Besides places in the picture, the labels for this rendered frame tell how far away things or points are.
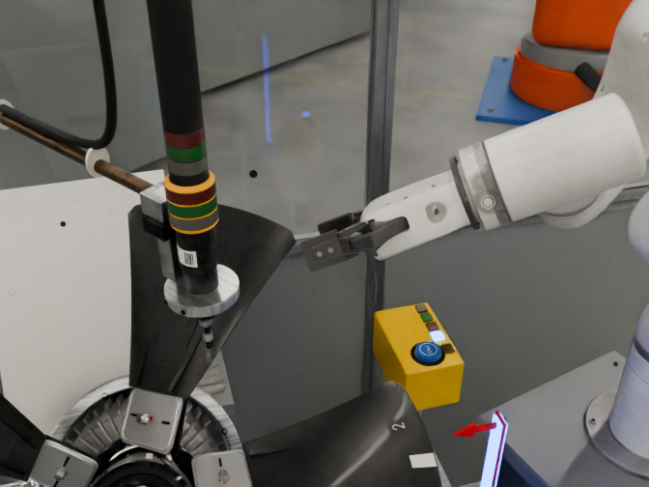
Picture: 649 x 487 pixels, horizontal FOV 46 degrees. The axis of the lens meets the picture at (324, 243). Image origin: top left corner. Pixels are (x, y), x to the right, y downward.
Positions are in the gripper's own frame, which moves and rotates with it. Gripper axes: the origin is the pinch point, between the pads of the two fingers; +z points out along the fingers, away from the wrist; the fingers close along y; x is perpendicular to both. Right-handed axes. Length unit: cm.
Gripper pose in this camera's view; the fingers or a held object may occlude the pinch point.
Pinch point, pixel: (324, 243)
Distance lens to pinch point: 79.6
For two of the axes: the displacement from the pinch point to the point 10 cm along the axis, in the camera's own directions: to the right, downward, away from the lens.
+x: -3.7, -9.2, -1.5
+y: 2.0, -2.4, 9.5
